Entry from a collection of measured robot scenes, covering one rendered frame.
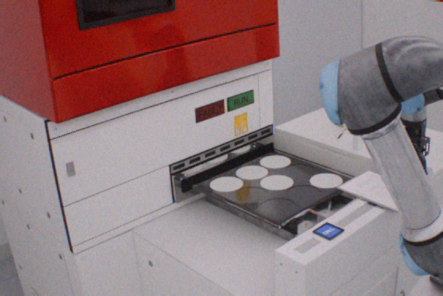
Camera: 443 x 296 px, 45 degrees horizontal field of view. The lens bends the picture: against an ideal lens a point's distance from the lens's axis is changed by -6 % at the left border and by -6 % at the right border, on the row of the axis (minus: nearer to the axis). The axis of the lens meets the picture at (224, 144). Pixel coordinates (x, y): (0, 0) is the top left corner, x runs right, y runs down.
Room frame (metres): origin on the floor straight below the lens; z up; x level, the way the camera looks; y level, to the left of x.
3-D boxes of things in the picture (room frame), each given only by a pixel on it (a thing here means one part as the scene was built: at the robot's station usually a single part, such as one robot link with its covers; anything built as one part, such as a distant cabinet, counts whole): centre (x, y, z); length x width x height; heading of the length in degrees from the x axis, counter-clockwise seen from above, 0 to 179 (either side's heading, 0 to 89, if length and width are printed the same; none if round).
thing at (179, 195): (1.69, 0.00, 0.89); 0.44 x 0.02 x 0.10; 130
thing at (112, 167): (1.58, 0.14, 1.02); 0.82 x 0.03 x 0.40; 130
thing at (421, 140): (1.38, -0.52, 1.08); 0.09 x 0.08 x 0.12; 130
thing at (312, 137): (1.71, -0.51, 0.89); 0.62 x 0.35 x 0.14; 40
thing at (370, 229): (1.22, -0.34, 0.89); 0.55 x 0.09 x 0.14; 130
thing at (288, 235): (1.41, -0.10, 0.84); 0.50 x 0.02 x 0.03; 40
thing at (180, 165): (1.69, 0.00, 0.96); 0.44 x 0.01 x 0.02; 130
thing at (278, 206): (1.54, -0.15, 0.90); 0.34 x 0.34 x 0.01; 40
